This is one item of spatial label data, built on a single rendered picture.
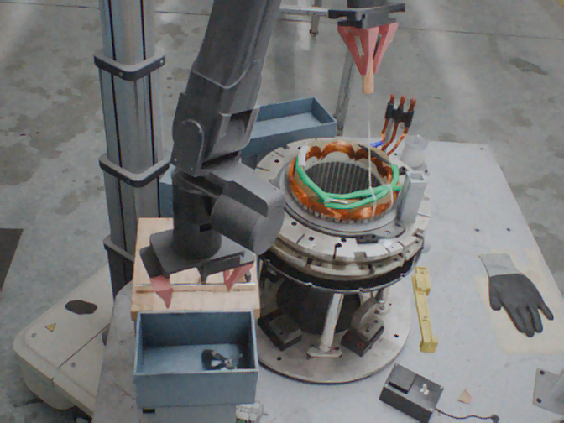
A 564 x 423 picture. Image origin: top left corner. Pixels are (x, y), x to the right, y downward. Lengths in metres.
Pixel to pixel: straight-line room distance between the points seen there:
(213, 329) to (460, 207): 0.88
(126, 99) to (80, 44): 2.60
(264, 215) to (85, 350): 1.34
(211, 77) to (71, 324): 1.44
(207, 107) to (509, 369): 0.92
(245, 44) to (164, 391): 0.51
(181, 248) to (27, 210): 2.06
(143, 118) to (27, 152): 1.78
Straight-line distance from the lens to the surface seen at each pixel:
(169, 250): 0.76
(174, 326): 0.97
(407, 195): 1.05
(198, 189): 0.68
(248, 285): 0.97
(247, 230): 0.65
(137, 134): 1.35
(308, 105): 1.43
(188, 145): 0.65
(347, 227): 1.04
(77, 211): 2.72
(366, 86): 0.99
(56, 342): 1.96
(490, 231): 1.64
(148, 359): 1.00
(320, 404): 1.21
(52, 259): 2.55
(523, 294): 1.49
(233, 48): 0.62
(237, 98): 0.64
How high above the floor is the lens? 1.80
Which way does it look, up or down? 42 degrees down
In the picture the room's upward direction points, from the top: 7 degrees clockwise
